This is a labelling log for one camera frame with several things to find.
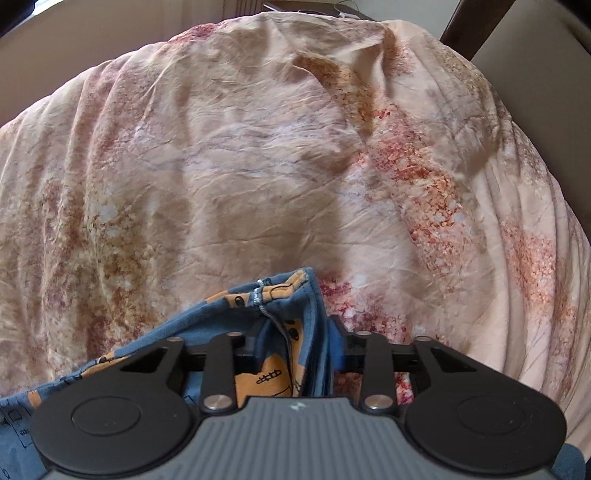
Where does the pink floral bed quilt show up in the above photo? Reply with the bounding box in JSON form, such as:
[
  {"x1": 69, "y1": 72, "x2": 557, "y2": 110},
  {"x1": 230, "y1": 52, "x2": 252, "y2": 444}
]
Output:
[{"x1": 1, "y1": 13, "x2": 590, "y2": 451}]

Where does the dark wooden headboard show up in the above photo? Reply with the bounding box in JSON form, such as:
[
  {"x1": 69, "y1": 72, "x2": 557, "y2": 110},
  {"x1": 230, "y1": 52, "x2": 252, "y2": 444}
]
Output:
[{"x1": 440, "y1": 0, "x2": 515, "y2": 60}]

